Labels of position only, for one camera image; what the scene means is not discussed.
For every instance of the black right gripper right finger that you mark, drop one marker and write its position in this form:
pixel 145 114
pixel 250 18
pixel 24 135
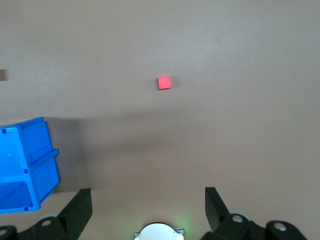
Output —
pixel 232 228

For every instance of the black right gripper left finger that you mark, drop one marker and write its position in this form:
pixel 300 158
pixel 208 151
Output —
pixel 62 227

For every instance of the red cube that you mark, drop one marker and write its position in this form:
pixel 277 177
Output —
pixel 164 82

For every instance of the black cube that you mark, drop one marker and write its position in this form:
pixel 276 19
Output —
pixel 2 75

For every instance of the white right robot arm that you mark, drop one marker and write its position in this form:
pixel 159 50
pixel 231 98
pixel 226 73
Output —
pixel 158 232

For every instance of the blue plastic storage bin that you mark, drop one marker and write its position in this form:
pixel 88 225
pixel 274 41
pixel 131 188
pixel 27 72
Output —
pixel 22 162

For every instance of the brown table mat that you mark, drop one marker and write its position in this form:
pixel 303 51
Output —
pixel 225 125

